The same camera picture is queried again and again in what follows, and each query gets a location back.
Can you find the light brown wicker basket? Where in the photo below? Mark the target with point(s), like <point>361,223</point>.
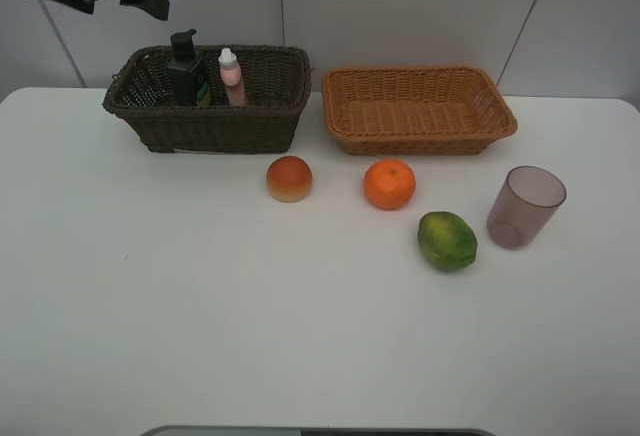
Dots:
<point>427,111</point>

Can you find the pink bottle white cap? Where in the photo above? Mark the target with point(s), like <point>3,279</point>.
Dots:
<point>232,78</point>

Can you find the dark green pump bottle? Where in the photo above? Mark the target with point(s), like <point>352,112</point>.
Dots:
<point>187,72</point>

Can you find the green lime fruit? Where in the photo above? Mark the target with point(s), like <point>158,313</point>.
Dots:
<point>446,241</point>

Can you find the dark brown wicker basket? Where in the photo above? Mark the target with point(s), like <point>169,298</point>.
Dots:
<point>277,83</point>

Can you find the translucent purple plastic cup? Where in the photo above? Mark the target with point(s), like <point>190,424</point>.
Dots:
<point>527,200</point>

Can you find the orange tangerine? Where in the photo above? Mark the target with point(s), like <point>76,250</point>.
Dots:
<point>389,184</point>

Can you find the red yellow half fruit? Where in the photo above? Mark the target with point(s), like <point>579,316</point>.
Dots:
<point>289,179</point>

